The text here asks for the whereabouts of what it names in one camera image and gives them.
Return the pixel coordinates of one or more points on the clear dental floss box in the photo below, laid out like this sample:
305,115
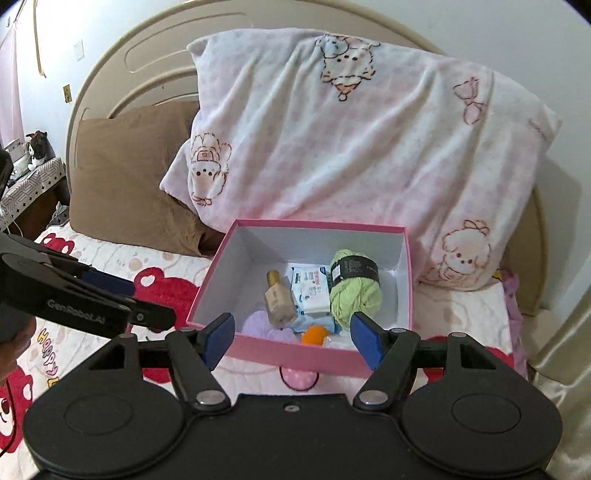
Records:
341,342

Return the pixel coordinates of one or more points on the patterned cloth covered nightstand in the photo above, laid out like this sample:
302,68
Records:
32,177

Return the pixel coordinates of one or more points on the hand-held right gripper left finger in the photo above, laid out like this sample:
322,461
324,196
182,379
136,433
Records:
219,339

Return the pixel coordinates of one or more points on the beige foundation bottle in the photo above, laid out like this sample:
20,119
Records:
279,304

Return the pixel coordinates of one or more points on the white device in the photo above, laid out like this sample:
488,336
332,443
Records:
18,161

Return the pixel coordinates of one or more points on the beige headboard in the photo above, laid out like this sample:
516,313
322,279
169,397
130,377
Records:
152,60

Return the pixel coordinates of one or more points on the pink cardboard box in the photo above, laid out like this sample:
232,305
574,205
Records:
295,357

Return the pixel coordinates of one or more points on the white wall switch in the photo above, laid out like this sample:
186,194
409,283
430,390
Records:
79,50

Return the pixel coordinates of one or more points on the golden curtain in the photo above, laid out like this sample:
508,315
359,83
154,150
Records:
563,392

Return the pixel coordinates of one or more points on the brown pillow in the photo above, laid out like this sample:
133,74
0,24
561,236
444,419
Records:
129,175

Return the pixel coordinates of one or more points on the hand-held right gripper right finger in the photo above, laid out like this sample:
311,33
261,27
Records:
367,341

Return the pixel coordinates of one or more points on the orange makeup sponge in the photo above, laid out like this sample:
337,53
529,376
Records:
314,336

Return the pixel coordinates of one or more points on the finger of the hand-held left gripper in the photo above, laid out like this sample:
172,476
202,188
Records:
152,318
111,282

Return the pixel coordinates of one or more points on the red bear printed blanket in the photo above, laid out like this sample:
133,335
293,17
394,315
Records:
461,314

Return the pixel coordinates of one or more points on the small white tissue pack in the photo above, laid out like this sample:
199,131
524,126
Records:
314,290

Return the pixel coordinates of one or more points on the green yarn ball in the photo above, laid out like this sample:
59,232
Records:
355,300

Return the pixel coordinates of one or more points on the purple ruffled bed sheet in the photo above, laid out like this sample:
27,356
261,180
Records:
515,300

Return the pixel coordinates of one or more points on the purple plush toy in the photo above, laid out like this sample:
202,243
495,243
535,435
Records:
263,327

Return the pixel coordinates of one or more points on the pink window curtain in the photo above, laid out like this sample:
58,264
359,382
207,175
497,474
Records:
9,92

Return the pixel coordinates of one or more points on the pink puppy print pillow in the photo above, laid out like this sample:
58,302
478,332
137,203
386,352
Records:
346,152

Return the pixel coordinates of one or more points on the brown wall outlet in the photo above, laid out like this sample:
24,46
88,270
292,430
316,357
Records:
67,93

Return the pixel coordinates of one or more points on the blue wet wipes pack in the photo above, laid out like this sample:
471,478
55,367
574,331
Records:
318,321

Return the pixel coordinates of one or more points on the person's left hand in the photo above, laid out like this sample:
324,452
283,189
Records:
14,362

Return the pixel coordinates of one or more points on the black and white plush toy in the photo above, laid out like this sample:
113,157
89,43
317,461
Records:
39,150

